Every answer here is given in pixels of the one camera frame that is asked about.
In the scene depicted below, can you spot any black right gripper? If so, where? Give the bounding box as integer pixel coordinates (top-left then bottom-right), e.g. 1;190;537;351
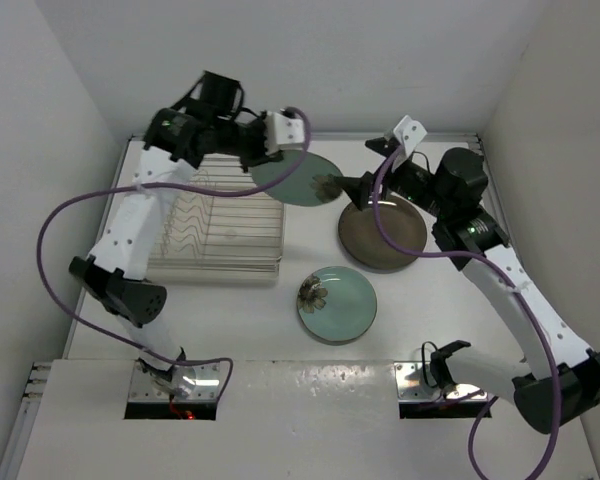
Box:
334;136;451;220

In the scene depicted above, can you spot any small green floral plate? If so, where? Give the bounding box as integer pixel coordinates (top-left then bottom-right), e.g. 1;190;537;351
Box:
249;150;343;207

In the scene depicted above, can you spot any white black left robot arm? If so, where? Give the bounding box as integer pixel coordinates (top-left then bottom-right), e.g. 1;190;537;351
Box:
69;71;309;385

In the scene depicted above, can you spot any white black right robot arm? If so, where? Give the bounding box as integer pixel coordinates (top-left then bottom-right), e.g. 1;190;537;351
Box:
335;138;600;434

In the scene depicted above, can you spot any brown round plate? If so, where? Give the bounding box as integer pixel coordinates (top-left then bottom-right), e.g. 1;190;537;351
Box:
337;195;428;271

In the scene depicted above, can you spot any large green floral plate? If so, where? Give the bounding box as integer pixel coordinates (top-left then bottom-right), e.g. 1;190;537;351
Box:
296;266;378;345

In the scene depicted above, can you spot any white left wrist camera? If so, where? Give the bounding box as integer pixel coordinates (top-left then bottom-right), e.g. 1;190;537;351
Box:
264;111;305;156

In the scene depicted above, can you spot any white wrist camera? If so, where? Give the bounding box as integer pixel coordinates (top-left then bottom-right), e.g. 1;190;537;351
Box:
384;115;427;163
264;111;305;156

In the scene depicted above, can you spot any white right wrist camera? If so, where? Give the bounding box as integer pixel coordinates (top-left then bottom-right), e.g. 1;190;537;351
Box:
384;115;427;163

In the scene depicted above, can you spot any wire dish rack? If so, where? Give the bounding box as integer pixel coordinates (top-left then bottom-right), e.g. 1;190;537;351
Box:
144;154;287;290

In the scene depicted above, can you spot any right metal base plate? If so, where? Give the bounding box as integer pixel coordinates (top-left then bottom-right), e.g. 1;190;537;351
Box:
394;361;489;403

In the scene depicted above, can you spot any metal base plate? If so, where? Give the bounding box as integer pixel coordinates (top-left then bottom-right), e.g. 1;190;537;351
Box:
127;362;220;404
394;361;489;403

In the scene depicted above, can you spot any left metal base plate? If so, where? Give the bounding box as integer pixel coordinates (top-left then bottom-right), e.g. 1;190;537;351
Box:
127;362;220;404

